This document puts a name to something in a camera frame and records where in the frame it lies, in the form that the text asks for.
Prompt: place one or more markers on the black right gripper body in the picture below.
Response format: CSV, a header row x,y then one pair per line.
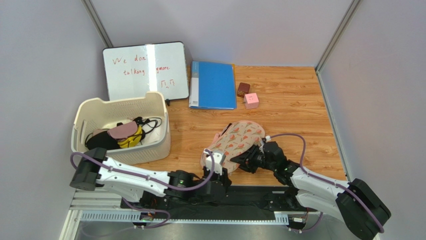
x,y
251,159

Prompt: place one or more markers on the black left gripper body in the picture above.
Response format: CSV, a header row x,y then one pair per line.
x,y
217,177

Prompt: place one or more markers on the floral pink laundry bag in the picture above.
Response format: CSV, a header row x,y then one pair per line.
x,y
236,139

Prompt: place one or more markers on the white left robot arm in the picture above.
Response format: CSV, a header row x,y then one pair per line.
x,y
94,169

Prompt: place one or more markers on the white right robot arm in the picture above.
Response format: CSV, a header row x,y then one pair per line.
x,y
352,202

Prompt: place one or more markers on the cream plastic laundry basket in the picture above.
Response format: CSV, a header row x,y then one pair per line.
x,y
96,113

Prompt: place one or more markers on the pink bra in basket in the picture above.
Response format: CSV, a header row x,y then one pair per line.
x,y
123,131

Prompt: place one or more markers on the black bra in basket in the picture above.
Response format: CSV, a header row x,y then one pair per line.
x,y
102,140

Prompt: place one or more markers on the pink small cube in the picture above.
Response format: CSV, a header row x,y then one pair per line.
x,y
251,101

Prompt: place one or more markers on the dark red small box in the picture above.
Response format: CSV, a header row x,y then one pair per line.
x,y
243,88

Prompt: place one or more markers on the blue document folder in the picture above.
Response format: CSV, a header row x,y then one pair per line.
x,y
212,86

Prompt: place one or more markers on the yellow garment in basket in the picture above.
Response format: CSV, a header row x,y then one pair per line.
x,y
133,140

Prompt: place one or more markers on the white dry-erase board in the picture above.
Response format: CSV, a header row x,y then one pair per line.
x,y
132,71

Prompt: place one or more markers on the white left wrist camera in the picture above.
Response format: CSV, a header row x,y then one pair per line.
x,y
214,161

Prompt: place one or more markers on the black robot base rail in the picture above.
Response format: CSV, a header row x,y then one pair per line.
x,y
212,204

